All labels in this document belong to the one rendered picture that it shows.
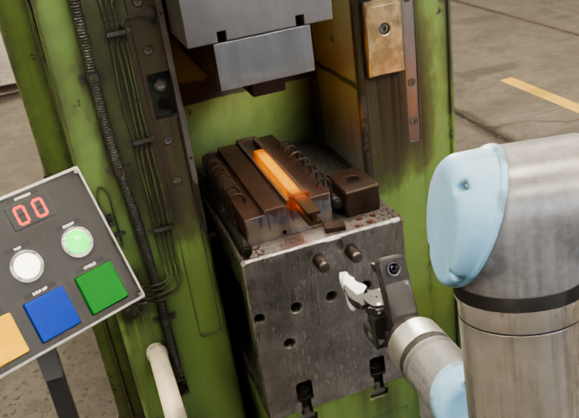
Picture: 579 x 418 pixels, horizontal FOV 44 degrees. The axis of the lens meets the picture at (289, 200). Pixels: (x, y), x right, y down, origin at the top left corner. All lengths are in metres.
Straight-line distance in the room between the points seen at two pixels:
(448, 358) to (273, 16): 0.74
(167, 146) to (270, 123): 0.49
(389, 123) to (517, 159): 1.15
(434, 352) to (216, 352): 0.91
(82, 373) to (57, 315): 1.58
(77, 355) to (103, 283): 1.66
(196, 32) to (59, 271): 0.51
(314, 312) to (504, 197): 1.09
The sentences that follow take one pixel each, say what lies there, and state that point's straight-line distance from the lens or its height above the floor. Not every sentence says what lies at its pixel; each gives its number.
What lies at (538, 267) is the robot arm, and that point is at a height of 1.36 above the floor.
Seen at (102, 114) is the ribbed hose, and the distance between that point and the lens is 1.54.
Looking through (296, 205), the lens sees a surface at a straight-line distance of 1.56.
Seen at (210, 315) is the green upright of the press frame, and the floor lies 0.67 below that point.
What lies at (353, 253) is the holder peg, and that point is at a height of 0.88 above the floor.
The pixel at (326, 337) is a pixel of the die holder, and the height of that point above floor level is 0.66.
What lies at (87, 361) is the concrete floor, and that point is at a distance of 2.97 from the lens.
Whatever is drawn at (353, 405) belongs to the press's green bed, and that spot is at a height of 0.43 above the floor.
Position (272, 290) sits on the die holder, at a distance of 1.58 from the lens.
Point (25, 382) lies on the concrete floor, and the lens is 2.99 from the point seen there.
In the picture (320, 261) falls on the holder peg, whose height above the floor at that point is 0.88.
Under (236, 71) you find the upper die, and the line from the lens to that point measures 1.44.
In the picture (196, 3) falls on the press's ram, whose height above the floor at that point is 1.45.
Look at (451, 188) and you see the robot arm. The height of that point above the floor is 1.42.
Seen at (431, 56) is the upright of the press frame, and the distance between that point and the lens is 1.78.
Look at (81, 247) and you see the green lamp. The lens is 1.38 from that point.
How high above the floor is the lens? 1.69
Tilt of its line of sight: 26 degrees down
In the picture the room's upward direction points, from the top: 8 degrees counter-clockwise
